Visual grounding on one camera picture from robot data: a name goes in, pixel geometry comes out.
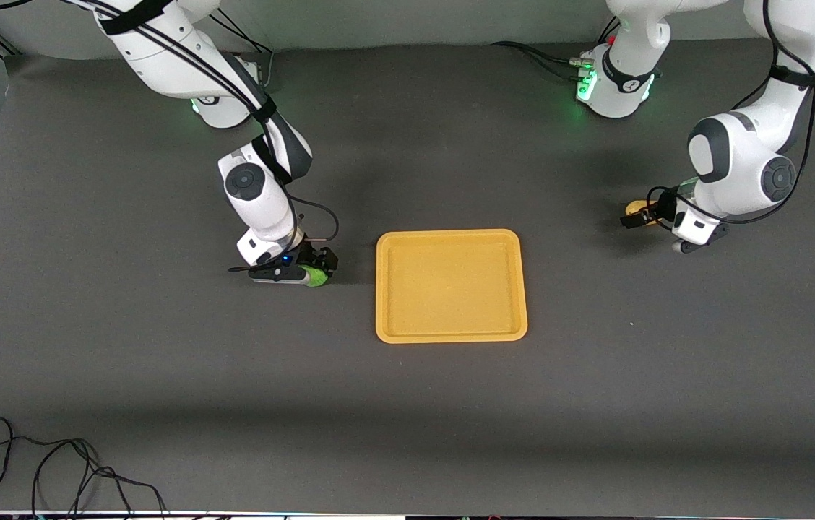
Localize yellow plastic tray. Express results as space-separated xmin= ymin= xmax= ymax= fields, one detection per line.
xmin=375 ymin=229 xmax=529 ymax=345

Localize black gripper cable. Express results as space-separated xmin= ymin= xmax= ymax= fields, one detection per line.
xmin=644 ymin=0 xmax=815 ymax=233
xmin=0 ymin=0 xmax=340 ymax=245

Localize black left arm base cables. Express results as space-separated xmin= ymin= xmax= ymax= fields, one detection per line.
xmin=491 ymin=14 xmax=621 ymax=84

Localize thin black loose cable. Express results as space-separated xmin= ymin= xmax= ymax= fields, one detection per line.
xmin=0 ymin=417 xmax=170 ymax=517

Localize black right arm base cables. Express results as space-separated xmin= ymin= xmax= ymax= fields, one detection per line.
xmin=209 ymin=11 xmax=275 ymax=91

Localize dark grey table mat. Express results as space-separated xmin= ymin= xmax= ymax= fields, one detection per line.
xmin=0 ymin=29 xmax=815 ymax=515

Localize black arm base cables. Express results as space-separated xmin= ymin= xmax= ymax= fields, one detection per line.
xmin=209 ymin=11 xmax=275 ymax=91
xmin=491 ymin=14 xmax=621 ymax=84

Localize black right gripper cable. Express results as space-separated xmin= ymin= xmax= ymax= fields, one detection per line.
xmin=0 ymin=0 xmax=340 ymax=245

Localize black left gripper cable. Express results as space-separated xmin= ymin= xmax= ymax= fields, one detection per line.
xmin=644 ymin=0 xmax=815 ymax=233

